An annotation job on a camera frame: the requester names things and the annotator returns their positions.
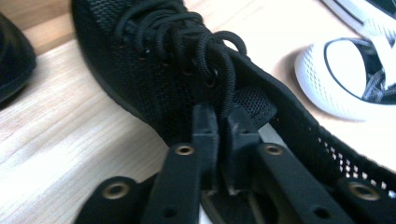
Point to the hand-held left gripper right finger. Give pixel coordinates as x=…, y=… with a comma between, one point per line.
x=289, y=186

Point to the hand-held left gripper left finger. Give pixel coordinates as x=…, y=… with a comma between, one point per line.
x=177, y=186

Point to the black white canvas sneaker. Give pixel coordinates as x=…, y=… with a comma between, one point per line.
x=327, y=84
x=358, y=15

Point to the black lace-up shoe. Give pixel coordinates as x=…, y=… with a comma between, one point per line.
x=155, y=77
x=14, y=62

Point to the wooden three-tier shoe rack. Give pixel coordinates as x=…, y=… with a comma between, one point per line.
x=37, y=12

